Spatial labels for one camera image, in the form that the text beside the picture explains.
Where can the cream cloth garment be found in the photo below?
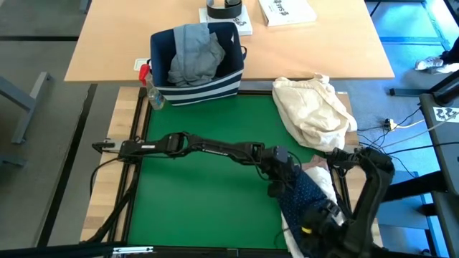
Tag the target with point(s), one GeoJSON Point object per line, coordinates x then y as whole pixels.
{"type": "Point", "coordinates": [312, 107]}

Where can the green table mat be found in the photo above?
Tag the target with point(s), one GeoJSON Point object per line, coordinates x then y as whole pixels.
{"type": "Point", "coordinates": [208, 204]}

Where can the black curved band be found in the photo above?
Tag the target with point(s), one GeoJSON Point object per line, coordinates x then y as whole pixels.
{"type": "Point", "coordinates": [224, 12]}

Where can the silver metal bracket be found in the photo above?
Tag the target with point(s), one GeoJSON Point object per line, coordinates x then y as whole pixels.
{"type": "Point", "coordinates": [132, 250]}

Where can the white marker tag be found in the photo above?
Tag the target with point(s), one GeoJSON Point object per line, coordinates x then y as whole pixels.
{"type": "Point", "coordinates": [446, 114]}

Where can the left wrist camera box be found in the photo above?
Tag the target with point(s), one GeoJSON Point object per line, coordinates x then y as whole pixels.
{"type": "Point", "coordinates": [281, 154]}

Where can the black side desk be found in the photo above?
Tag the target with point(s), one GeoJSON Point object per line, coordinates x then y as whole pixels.
{"type": "Point", "coordinates": [444, 161]}

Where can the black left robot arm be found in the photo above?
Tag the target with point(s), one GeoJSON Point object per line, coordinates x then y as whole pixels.
{"type": "Point", "coordinates": [215, 147]}

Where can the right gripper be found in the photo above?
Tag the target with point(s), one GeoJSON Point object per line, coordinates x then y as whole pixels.
{"type": "Point", "coordinates": [322, 229]}

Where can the clear bottle with red cap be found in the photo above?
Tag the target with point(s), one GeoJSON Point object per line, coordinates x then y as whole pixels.
{"type": "Point", "coordinates": [155, 95]}

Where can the small white square plate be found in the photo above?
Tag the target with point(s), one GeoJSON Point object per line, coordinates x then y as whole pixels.
{"type": "Point", "coordinates": [140, 64]}

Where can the white shirt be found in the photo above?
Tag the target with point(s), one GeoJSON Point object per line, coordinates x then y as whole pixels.
{"type": "Point", "coordinates": [324, 179]}

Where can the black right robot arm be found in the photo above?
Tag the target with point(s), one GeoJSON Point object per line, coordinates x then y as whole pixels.
{"type": "Point", "coordinates": [373, 186]}

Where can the black aluminium table frame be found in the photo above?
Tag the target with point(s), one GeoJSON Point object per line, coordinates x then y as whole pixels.
{"type": "Point", "coordinates": [118, 215]}

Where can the light wooden table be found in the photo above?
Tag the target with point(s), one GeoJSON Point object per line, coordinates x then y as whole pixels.
{"type": "Point", "coordinates": [322, 53]}

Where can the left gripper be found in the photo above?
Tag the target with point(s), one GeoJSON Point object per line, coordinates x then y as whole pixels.
{"type": "Point", "coordinates": [278, 166]}

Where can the pink waffle-knit shirt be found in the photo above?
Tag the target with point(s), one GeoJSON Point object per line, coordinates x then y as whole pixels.
{"type": "Point", "coordinates": [315, 163]}

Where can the grey garment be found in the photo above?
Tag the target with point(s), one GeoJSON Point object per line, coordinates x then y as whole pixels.
{"type": "Point", "coordinates": [195, 57]}

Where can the white printed flat box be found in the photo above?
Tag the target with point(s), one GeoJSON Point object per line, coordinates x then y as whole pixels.
{"type": "Point", "coordinates": [287, 12]}

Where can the person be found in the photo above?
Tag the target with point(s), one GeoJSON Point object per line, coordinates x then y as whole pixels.
{"type": "Point", "coordinates": [428, 64]}

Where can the small white printed box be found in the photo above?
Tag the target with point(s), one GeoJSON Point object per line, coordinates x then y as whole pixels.
{"type": "Point", "coordinates": [244, 25]}

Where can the grey metal furniture leg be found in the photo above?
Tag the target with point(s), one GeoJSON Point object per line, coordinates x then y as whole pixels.
{"type": "Point", "coordinates": [32, 107]}

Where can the navy white striped basket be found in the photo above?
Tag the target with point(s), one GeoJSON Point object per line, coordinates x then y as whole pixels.
{"type": "Point", "coordinates": [201, 91]}

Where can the dark navy garment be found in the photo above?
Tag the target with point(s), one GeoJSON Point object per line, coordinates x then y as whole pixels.
{"type": "Point", "coordinates": [305, 200]}

